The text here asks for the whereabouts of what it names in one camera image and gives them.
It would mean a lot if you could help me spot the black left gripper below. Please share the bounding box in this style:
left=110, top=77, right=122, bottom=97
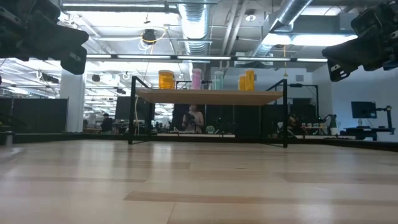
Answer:
left=0, top=0, right=90, bottom=75

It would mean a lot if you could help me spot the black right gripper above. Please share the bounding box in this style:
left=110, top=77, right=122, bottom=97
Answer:
left=322, top=0, right=398, bottom=83

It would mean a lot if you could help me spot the large orange pill bottle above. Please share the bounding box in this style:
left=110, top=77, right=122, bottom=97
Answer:
left=158, top=69, right=177, bottom=90

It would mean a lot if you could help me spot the green pill bottle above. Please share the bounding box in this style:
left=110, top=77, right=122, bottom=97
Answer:
left=213, top=70, right=225, bottom=91

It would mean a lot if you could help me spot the pink pill bottle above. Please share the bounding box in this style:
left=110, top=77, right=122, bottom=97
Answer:
left=191, top=68, right=203, bottom=90

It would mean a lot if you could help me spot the wooden shelf with black legs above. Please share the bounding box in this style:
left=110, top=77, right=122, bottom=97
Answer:
left=127, top=76, right=289, bottom=149

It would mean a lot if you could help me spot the dark background monitor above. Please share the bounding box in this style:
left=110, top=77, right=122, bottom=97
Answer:
left=351, top=101, right=377, bottom=119

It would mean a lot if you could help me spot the black partition panel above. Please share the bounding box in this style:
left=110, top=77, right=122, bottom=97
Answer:
left=0, top=98, right=70, bottom=134

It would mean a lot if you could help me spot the dark background desk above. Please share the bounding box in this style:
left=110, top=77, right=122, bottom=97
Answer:
left=340, top=126, right=396, bottom=141

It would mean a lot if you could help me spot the person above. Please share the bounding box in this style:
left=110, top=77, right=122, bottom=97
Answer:
left=100, top=113, right=114, bottom=134
left=277, top=113, right=305, bottom=138
left=182, top=104, right=205, bottom=134

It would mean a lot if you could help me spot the long overhead light bar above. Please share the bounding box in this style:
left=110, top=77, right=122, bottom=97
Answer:
left=85, top=52, right=330, bottom=65

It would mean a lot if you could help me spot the silver ribbed ventilation duct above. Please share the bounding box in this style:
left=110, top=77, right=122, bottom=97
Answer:
left=177, top=0, right=213, bottom=57
left=248, top=0, right=313, bottom=58

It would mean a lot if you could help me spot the black ceiling cable reel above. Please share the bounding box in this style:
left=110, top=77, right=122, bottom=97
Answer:
left=142, top=29, right=159, bottom=44

